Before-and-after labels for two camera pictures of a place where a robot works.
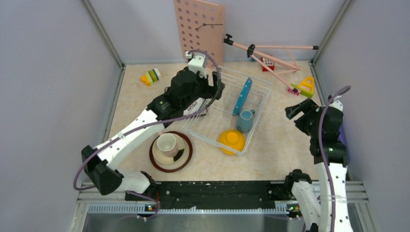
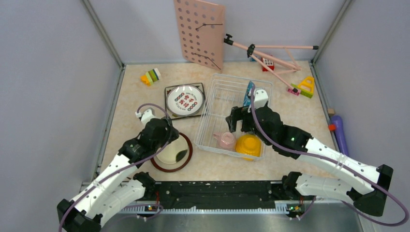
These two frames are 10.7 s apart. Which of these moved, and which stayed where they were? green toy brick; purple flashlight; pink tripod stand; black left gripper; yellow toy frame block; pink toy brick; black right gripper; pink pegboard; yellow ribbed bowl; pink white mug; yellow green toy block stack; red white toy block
Moved: yellow ribbed bowl; black right gripper; black left gripper; pink white mug
Stayed: pink pegboard; pink tripod stand; pink toy brick; red white toy block; yellow toy frame block; purple flashlight; yellow green toy block stack; green toy brick
